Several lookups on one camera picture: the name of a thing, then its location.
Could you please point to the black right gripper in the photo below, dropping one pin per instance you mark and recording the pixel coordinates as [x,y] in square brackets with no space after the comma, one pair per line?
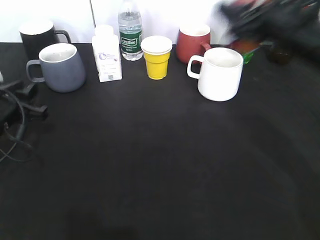
[272,18]

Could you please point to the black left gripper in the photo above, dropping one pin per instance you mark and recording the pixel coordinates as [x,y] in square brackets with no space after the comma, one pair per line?
[9,110]

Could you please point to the brown nescafe bottle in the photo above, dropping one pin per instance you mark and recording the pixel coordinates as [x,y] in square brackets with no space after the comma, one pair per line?
[243,45]

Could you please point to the grey mug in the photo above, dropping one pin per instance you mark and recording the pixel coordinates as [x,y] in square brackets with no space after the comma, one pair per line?
[61,66]

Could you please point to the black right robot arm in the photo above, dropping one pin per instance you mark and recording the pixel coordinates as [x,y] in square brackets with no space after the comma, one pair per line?
[304,41]

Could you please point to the green sprite bottle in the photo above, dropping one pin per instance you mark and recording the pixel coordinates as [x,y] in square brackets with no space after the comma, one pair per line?
[248,52]

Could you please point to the black mug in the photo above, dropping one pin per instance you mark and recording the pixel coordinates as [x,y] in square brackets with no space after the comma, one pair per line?
[38,34]

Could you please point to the white mug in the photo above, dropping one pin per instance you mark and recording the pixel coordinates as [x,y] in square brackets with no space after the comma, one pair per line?
[218,73]

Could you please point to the red mug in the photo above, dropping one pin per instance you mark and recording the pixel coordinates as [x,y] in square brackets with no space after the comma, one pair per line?
[193,39]

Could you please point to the dark cola bottle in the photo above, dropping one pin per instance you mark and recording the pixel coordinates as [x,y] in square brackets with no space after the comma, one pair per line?
[277,54]

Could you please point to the white plastic bottle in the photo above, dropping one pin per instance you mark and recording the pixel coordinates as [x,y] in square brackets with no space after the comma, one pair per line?
[106,50]

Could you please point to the yellow plastic cup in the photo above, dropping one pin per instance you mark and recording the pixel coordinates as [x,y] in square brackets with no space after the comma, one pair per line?
[156,52]

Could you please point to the clear water bottle green label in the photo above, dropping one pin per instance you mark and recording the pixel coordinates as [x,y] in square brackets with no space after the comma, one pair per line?
[130,30]

